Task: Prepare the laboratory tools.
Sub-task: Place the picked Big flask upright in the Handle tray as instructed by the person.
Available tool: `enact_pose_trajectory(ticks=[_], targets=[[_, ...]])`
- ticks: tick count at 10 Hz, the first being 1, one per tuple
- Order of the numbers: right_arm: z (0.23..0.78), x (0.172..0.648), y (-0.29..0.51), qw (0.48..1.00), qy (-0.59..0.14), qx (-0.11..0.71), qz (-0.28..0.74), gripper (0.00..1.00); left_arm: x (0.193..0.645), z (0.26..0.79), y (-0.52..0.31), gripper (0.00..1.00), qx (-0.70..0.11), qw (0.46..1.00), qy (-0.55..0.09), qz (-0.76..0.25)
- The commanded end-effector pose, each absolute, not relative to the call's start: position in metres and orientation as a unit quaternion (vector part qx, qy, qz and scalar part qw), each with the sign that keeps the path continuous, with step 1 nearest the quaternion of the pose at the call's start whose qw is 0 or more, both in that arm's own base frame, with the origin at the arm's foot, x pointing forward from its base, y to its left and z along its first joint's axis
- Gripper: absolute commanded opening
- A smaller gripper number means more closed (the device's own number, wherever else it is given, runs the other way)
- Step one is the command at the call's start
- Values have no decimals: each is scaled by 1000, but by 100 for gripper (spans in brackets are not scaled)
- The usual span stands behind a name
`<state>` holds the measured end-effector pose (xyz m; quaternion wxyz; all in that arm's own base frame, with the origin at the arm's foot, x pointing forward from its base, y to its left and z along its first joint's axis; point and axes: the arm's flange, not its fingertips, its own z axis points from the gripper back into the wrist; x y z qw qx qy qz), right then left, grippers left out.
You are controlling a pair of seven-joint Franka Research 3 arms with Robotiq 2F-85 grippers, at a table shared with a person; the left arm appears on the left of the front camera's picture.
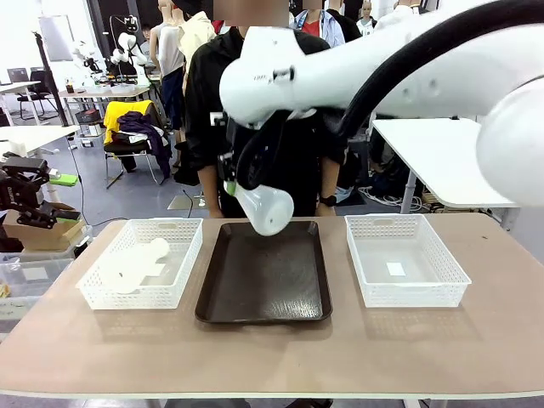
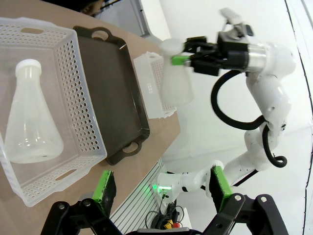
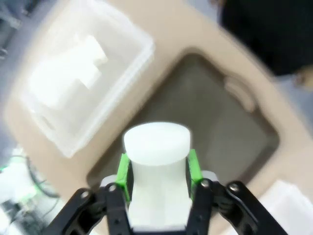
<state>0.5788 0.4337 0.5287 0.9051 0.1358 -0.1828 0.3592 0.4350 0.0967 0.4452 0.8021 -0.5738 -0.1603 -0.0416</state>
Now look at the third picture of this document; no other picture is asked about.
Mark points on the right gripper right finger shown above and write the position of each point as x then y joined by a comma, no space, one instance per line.
203,213

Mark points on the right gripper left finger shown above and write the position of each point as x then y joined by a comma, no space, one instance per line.
115,210

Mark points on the white plastic conical flask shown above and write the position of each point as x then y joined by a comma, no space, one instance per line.
156,147
68,80

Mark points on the person's left hand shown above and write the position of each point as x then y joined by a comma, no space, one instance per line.
305,78

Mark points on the dark brown serving tray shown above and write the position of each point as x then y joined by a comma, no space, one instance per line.
207,122

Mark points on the person in black jacket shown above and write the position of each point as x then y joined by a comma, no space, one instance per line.
269,36

